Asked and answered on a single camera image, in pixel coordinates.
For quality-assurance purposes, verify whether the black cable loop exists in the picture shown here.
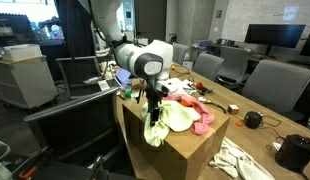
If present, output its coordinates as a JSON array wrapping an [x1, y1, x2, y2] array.
[[176, 68, 197, 84]]

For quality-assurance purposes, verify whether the silver open laptop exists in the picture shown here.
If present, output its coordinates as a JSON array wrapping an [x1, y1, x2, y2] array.
[[97, 68, 133, 92]]

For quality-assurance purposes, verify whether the grey conference chair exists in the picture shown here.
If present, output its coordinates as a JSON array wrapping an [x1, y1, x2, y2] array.
[[216, 45, 250, 90], [172, 43, 190, 66], [192, 53, 225, 83], [242, 59, 310, 123]]

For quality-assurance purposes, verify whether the large black monitor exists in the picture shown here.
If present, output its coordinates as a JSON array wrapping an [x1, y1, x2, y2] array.
[[244, 23, 307, 56]]

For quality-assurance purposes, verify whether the black cylindrical device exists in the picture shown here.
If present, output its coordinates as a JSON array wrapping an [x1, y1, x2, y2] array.
[[274, 134, 310, 174]]

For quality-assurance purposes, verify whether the rubiks cube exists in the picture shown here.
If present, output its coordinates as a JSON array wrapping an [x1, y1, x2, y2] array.
[[227, 104, 240, 116]]

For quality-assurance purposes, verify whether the whiteboard with writing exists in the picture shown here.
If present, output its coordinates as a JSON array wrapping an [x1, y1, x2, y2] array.
[[221, 0, 310, 44]]

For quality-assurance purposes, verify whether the grey rolling cabinet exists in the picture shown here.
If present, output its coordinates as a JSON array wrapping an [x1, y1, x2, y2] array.
[[0, 56, 59, 111]]

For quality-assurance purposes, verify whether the dark door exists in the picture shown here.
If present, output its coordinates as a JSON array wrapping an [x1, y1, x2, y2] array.
[[134, 0, 168, 44]]

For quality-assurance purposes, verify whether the yellow black hand tool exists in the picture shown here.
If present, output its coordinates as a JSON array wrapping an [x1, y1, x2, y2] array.
[[197, 96, 228, 115]]

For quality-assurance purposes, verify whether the white paper stack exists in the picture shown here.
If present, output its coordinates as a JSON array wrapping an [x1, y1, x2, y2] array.
[[181, 78, 198, 96]]

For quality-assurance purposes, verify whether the light green towel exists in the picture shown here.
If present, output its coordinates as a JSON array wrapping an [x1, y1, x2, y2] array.
[[141, 99, 203, 148]]

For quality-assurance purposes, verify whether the white crumpled cloth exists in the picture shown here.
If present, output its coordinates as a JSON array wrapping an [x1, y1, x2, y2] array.
[[209, 136, 276, 180]]

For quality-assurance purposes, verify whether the thin black speaker cable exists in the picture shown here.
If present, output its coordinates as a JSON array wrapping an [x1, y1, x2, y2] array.
[[260, 114, 287, 141]]

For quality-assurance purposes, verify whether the green black toy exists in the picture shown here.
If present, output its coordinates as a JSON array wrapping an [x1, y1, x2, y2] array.
[[198, 85, 214, 97]]

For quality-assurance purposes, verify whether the brown cardboard box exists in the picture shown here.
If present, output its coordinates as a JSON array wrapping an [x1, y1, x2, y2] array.
[[122, 94, 231, 180]]

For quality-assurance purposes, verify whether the black round speaker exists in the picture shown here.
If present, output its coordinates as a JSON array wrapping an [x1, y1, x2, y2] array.
[[243, 111, 264, 130]]

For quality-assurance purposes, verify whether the orange black clamp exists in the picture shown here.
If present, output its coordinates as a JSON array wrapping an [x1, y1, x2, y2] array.
[[17, 165, 39, 180]]

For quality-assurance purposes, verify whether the grey black office chair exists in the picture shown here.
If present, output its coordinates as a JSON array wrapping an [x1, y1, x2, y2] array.
[[24, 87, 127, 171]]

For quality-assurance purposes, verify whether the white plastic bin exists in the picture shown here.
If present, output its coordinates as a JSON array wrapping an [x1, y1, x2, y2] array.
[[0, 43, 43, 63]]

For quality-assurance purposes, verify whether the black mesh chair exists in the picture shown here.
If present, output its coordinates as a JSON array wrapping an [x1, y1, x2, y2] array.
[[56, 55, 103, 100]]

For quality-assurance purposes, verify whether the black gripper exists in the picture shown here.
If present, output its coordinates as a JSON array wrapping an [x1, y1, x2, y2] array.
[[144, 79, 163, 127]]

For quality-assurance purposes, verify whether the pink shirt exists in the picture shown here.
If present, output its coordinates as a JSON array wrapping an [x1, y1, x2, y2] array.
[[163, 93, 216, 136]]

